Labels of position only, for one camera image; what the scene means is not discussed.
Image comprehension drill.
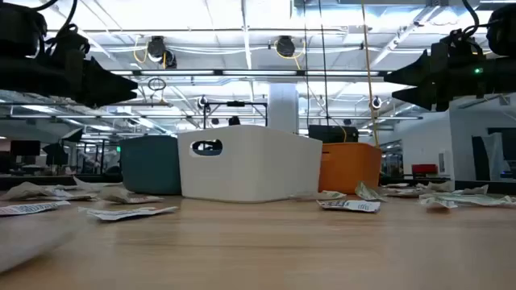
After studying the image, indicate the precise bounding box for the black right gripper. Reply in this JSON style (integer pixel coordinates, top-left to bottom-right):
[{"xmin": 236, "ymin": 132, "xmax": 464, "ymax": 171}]
[{"xmin": 383, "ymin": 49, "xmax": 516, "ymax": 113}]

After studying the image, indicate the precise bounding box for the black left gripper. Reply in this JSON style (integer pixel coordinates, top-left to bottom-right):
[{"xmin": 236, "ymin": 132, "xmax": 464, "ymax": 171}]
[{"xmin": 0, "ymin": 48, "xmax": 139, "ymax": 110}]

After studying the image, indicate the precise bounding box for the teal plastic bin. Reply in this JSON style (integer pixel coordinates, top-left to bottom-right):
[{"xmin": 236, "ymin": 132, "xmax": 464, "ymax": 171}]
[{"xmin": 119, "ymin": 135, "xmax": 182, "ymax": 196}]

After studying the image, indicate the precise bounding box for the white plastic bin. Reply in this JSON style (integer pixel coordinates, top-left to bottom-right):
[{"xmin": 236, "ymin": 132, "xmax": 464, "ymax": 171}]
[{"xmin": 177, "ymin": 124, "xmax": 323, "ymax": 204}]

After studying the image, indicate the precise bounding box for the black softbox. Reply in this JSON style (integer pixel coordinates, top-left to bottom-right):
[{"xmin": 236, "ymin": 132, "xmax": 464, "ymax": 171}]
[
  {"xmin": 60, "ymin": 127, "xmax": 85, "ymax": 143},
  {"xmin": 42, "ymin": 143, "xmax": 69, "ymax": 166}
]

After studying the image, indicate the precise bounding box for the red storage bin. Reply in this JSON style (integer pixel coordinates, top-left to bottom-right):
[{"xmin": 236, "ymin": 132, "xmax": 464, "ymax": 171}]
[{"xmin": 411, "ymin": 164, "xmax": 439, "ymax": 175}]

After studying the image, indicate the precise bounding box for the black monitor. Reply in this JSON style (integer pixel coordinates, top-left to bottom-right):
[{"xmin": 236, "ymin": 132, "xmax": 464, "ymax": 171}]
[{"xmin": 10, "ymin": 139, "xmax": 41, "ymax": 157}]

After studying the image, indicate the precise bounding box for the orange plastic bin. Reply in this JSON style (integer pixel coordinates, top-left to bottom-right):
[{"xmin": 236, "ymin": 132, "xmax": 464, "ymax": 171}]
[{"xmin": 318, "ymin": 142, "xmax": 383, "ymax": 195}]

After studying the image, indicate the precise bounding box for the white pillar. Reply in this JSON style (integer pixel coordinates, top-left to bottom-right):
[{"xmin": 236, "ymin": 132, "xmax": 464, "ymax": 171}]
[{"xmin": 268, "ymin": 82, "xmax": 300, "ymax": 135}]

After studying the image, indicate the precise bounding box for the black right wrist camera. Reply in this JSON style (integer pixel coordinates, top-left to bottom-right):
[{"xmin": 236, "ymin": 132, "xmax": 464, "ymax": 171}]
[{"xmin": 431, "ymin": 28, "xmax": 487, "ymax": 61}]

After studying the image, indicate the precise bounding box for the yellow hanging cable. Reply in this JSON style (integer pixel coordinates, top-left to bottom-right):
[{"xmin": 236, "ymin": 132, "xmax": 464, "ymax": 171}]
[{"xmin": 360, "ymin": 0, "xmax": 381, "ymax": 148}]

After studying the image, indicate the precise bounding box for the black ceiling cable reel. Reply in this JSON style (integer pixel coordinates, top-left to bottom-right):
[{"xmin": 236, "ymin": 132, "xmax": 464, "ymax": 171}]
[
  {"xmin": 145, "ymin": 35, "xmax": 178, "ymax": 69},
  {"xmin": 275, "ymin": 35, "xmax": 298, "ymax": 58}
]

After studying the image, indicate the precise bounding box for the black rig frame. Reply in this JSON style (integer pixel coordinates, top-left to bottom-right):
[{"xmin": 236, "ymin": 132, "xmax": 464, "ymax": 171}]
[{"xmin": 202, "ymin": 100, "xmax": 269, "ymax": 130}]

